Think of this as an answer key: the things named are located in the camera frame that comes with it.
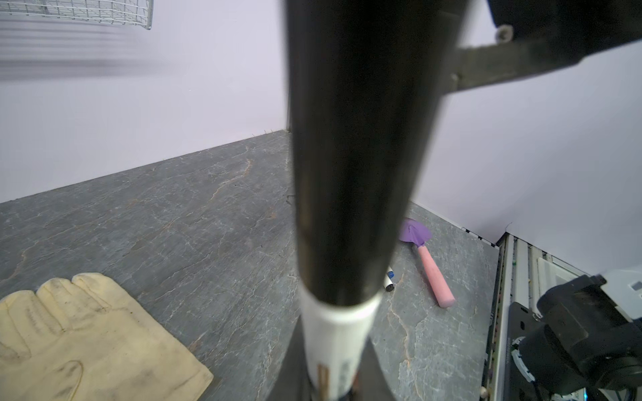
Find beige work glove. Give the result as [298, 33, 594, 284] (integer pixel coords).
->
[1, 272, 213, 400]

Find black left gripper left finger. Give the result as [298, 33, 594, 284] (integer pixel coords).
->
[267, 317, 313, 401]

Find black pen cap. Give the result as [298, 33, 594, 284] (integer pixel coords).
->
[284, 1, 468, 307]

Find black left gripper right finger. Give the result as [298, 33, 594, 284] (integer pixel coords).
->
[353, 338, 396, 401]

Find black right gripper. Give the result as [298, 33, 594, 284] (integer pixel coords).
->
[447, 0, 641, 93]

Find long white wire basket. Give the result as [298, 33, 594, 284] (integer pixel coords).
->
[1, 0, 154, 30]

